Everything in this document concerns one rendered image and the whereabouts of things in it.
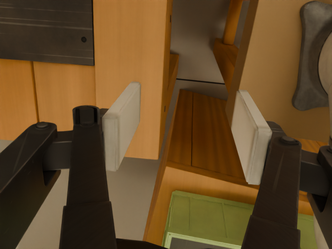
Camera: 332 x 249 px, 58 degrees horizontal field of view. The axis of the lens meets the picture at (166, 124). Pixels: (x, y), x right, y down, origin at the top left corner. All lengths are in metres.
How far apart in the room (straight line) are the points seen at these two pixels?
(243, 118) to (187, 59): 1.34
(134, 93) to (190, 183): 0.65
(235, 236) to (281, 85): 0.36
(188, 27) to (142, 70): 0.90
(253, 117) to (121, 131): 0.07
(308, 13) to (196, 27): 0.97
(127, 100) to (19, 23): 0.52
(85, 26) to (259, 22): 0.32
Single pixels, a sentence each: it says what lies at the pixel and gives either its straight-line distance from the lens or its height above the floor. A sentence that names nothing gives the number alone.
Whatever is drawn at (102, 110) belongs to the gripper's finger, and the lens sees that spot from 0.18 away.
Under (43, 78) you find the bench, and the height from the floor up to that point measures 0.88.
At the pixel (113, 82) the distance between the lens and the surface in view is 0.62.
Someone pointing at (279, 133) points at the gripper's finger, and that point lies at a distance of 0.16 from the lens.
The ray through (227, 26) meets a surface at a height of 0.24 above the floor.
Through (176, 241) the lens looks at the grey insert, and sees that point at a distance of 0.87.
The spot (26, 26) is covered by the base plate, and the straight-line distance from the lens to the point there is 0.67.
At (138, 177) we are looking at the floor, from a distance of 1.78.
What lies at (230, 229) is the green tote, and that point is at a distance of 0.76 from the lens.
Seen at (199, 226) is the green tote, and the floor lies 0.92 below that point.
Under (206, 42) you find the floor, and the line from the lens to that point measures 1.49.
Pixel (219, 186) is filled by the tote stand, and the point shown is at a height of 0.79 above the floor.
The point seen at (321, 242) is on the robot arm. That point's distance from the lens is 0.52.
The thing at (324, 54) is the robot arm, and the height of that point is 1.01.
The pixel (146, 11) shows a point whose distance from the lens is 0.59.
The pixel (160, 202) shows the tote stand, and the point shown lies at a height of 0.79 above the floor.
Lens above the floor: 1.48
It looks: 68 degrees down
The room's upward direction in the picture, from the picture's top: 167 degrees counter-clockwise
